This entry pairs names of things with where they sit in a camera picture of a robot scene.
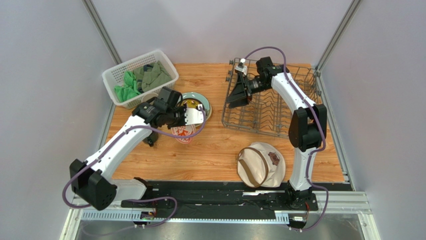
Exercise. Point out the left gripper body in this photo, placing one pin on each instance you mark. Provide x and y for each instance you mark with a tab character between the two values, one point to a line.
176	117

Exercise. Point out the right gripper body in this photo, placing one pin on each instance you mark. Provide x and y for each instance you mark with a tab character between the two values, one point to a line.
246	88

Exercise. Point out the red white ceramic bowl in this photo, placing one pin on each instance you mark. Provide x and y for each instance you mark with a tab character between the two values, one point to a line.
182	131

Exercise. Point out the yellow patterned black-rim plate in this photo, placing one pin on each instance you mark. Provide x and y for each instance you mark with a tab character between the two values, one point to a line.
190	103

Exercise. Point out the light green flower plate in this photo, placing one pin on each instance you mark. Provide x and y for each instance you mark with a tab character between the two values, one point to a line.
196	96

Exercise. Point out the dark green mug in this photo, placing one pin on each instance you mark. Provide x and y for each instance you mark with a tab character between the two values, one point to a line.
151	139

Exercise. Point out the beige ceramic cup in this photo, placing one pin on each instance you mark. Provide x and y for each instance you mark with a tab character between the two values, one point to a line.
148	96

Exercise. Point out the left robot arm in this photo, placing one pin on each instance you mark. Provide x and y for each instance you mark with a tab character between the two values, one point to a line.
91	179

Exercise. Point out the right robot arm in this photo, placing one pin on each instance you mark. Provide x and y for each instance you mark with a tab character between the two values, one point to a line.
308	126

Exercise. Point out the olive green cloth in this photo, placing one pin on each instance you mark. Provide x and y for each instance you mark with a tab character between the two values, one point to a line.
151	76

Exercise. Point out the bright green cloth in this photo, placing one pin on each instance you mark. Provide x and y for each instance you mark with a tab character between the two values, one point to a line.
129	89

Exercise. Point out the white plastic basket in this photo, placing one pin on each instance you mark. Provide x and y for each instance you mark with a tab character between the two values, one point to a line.
114	76

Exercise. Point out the cream bucket hat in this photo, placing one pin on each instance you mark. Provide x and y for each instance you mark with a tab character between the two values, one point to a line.
261	165

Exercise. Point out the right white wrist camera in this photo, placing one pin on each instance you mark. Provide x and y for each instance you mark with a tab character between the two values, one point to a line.
241	68

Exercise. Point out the grey wire dish rack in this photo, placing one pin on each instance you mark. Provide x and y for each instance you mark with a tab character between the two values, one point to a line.
267	113

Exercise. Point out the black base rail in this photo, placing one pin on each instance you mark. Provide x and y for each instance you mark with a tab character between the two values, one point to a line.
220	200

